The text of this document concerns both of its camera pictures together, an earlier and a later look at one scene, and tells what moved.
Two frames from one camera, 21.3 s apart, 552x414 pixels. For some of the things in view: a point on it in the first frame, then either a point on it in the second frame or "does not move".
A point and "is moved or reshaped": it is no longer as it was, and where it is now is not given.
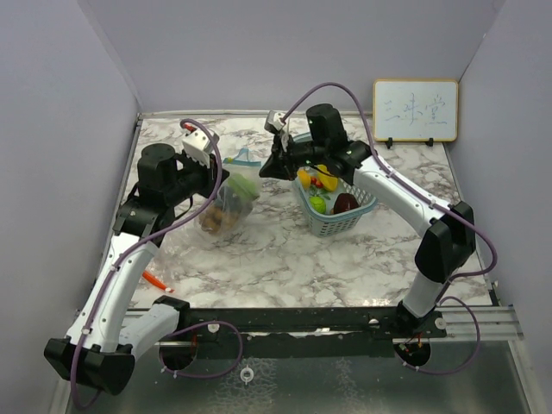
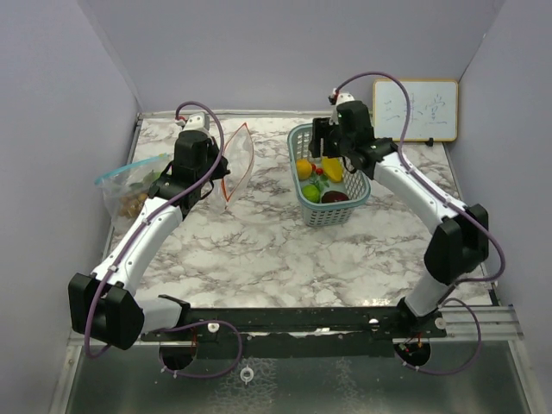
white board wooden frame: x=422 y=110 does not move
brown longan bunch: x=214 y=219 is moved or reshaped
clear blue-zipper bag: x=235 y=197 to x=126 y=188
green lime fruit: x=243 y=185 is moved or reshaped
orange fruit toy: x=304 y=178 does not move
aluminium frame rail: x=498 y=323 does not move
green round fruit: x=318 y=203 to x=311 y=193
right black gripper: x=279 y=167 to x=323 y=129
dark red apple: x=345 y=202 to x=333 y=196
